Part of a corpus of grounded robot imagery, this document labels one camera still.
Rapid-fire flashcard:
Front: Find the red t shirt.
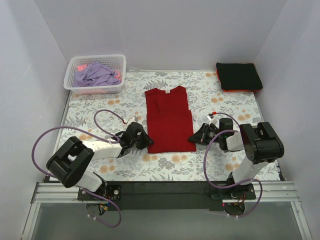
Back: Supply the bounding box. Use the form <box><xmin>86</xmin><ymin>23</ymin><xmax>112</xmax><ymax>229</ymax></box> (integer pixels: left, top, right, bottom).
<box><xmin>145</xmin><ymin>86</ymin><xmax>196</xmax><ymax>154</ymax></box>

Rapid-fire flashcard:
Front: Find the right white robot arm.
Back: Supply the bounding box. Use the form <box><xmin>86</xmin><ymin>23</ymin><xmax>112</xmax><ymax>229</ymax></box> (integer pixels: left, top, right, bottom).
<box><xmin>188</xmin><ymin>117</ymin><xmax>285</xmax><ymax>199</ymax></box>

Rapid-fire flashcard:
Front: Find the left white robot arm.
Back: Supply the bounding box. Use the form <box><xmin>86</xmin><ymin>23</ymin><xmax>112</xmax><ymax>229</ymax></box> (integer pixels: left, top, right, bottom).
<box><xmin>46</xmin><ymin>121</ymin><xmax>154</xmax><ymax>200</ymax></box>

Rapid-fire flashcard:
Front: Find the floral patterned table mat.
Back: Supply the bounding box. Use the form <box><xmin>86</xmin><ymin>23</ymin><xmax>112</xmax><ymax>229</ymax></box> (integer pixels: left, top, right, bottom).
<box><xmin>57</xmin><ymin>71</ymin><xmax>262</xmax><ymax>181</ymax></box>

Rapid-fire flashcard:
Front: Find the folded black t shirt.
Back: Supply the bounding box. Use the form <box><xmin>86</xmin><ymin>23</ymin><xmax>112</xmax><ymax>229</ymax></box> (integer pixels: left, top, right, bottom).
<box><xmin>216</xmin><ymin>62</ymin><xmax>263</xmax><ymax>90</ymax></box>

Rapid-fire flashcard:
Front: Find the purple t shirt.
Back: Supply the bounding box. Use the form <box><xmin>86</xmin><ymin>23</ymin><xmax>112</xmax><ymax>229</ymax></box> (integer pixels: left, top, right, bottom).
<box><xmin>72</xmin><ymin>62</ymin><xmax>122</xmax><ymax>88</ymax></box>

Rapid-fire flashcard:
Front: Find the white plastic laundry basket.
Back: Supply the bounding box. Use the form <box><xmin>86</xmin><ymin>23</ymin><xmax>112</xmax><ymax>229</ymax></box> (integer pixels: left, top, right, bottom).
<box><xmin>63</xmin><ymin>54</ymin><xmax>126</xmax><ymax>95</ymax></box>

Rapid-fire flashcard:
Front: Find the pink t shirt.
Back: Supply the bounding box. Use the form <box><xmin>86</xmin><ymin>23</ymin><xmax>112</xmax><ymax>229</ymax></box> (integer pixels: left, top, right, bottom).
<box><xmin>77</xmin><ymin>64</ymin><xmax>88</xmax><ymax>72</ymax></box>

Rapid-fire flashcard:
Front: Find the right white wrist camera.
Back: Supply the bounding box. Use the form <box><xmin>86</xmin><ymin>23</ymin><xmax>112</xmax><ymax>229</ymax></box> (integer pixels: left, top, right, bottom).
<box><xmin>207</xmin><ymin>111</ymin><xmax>218</xmax><ymax>125</ymax></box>

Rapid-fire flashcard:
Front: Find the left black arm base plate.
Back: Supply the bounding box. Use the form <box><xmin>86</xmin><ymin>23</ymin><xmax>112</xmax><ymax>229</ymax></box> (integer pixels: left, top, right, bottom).
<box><xmin>77</xmin><ymin>184</ymin><xmax>122</xmax><ymax>201</ymax></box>

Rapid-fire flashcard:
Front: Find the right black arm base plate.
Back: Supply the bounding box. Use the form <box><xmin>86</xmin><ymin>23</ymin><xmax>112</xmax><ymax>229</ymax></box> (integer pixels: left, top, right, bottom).
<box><xmin>204</xmin><ymin>184</ymin><xmax>256</xmax><ymax>216</ymax></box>

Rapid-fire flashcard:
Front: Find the aluminium frame rail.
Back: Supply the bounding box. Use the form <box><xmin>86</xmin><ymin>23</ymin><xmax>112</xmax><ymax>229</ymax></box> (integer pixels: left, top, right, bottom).
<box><xmin>31</xmin><ymin>181</ymin><xmax>301</xmax><ymax>204</ymax></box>

